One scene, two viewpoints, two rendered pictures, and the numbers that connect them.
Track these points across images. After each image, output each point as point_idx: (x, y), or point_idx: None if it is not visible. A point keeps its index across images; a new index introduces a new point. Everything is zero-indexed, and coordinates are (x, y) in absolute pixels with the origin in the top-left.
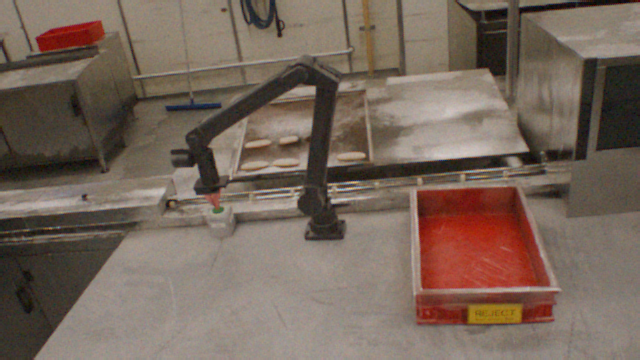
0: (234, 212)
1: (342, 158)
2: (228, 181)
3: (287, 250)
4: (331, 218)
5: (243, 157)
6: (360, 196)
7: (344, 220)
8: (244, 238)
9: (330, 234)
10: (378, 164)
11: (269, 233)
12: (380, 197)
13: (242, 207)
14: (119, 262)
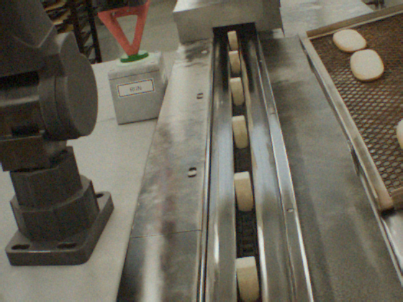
0: (167, 87)
1: (399, 127)
2: (127, 0)
3: None
4: (19, 192)
5: (385, 24)
6: (164, 243)
7: (76, 247)
8: (101, 139)
9: (20, 231)
10: (389, 224)
11: (104, 160)
12: (134, 289)
13: (186, 88)
14: (97, 69)
